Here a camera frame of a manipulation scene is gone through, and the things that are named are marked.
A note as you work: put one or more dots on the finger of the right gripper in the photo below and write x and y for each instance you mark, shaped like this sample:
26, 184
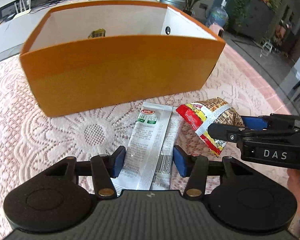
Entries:
256, 122
224, 132

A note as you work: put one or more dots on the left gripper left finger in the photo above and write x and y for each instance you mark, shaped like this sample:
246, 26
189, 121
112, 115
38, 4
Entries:
103, 169

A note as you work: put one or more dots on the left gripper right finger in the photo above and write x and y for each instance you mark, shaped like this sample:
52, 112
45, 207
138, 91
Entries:
195, 168

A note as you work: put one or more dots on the checkered yellow snack bag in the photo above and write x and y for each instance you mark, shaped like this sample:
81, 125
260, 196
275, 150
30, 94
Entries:
201, 114

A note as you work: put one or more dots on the white silver snack packet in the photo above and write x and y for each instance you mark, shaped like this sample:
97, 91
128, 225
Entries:
149, 154

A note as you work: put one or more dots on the pink small heater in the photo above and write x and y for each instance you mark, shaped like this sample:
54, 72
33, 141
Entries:
217, 29

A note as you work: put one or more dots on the blue water jug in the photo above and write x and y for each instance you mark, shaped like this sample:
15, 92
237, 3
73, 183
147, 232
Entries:
218, 15

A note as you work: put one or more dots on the orange cardboard box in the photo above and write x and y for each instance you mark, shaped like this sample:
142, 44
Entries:
150, 50

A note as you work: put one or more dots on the yellow peanut snack bag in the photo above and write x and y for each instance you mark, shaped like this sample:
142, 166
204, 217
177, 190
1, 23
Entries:
97, 33

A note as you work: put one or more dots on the grey metal trash bin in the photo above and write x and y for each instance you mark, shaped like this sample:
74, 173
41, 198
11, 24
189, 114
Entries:
179, 4

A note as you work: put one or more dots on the white wifi router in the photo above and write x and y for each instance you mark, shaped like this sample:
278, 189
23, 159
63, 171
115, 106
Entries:
22, 8

